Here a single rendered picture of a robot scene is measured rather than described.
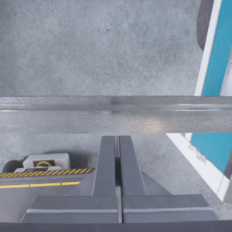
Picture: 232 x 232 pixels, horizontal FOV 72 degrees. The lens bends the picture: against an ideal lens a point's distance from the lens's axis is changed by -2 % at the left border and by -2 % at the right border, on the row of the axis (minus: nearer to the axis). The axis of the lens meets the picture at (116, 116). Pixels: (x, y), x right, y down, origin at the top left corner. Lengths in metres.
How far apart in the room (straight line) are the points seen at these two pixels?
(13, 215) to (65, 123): 0.91
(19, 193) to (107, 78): 0.77
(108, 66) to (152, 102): 0.75
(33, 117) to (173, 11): 0.97
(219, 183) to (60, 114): 0.36
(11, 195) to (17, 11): 0.98
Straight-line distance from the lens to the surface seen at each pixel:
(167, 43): 1.07
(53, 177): 0.89
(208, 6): 1.01
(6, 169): 1.22
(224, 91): 0.44
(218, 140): 0.44
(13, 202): 1.08
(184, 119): 0.28
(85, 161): 1.04
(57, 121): 0.27
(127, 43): 1.02
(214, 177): 0.46
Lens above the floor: 1.01
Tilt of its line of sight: 75 degrees down
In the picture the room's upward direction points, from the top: 176 degrees clockwise
